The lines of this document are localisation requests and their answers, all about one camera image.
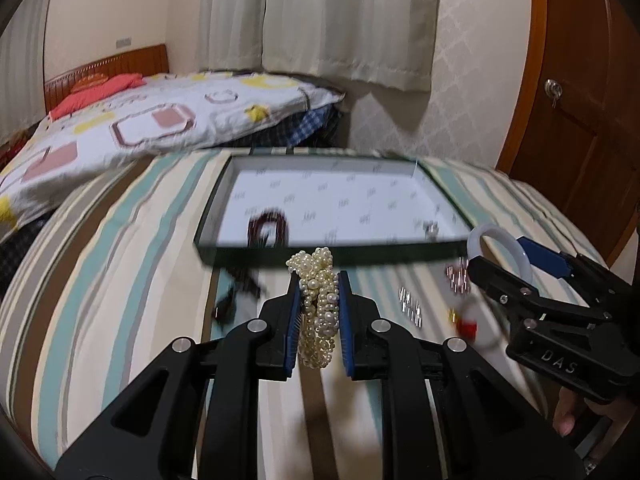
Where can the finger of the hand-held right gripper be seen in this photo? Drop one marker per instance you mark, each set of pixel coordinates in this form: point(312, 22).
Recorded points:
point(492, 275)
point(545, 257)

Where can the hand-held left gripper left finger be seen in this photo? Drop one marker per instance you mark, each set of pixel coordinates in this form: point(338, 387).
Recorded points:
point(295, 320)

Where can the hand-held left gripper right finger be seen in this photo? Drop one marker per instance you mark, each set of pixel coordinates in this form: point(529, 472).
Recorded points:
point(346, 330)

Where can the white jade bangle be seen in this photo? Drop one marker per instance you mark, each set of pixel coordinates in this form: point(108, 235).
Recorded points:
point(500, 231)

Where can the white-lined jewelry box tray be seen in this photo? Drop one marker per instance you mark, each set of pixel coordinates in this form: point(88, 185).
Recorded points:
point(325, 195)

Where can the person's right hand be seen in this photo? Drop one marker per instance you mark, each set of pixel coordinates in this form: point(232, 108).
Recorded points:
point(567, 412)

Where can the red and gold charm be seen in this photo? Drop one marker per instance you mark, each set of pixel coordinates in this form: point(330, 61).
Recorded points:
point(467, 328)

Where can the black ribbon choker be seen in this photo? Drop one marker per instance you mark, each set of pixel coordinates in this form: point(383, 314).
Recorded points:
point(245, 282)

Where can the row of silver earrings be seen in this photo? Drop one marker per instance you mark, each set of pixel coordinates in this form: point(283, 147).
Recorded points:
point(410, 305)

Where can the brown wooden door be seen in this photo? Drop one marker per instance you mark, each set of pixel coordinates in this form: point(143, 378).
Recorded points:
point(580, 135)

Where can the metal door knob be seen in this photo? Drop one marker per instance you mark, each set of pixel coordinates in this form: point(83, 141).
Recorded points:
point(553, 89)

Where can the blue plaid sheet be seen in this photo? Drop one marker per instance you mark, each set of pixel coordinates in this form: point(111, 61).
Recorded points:
point(300, 127)

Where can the bed with patterned quilt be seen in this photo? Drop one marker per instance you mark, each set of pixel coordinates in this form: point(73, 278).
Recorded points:
point(150, 125)

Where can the dark checkered cloth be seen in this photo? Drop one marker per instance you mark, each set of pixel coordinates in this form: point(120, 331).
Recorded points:
point(20, 245)

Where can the wide cream curtain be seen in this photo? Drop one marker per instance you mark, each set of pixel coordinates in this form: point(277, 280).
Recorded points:
point(350, 15)

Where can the red pillow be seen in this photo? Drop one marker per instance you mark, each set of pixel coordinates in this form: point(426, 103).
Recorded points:
point(95, 95)

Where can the wooden headboard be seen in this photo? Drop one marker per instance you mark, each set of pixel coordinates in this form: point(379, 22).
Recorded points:
point(125, 62)

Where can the orange cushion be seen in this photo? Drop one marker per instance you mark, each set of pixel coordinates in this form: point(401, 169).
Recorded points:
point(90, 82)

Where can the narrow cream curtain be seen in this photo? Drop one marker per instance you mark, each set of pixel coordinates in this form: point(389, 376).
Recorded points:
point(230, 10)

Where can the grey striped curtain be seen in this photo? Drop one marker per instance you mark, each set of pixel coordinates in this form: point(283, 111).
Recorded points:
point(22, 60)

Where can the orange wooden door frame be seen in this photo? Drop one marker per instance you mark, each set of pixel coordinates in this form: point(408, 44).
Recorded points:
point(530, 60)

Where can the wall outlet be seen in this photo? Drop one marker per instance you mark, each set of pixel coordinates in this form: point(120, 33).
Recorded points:
point(123, 42)

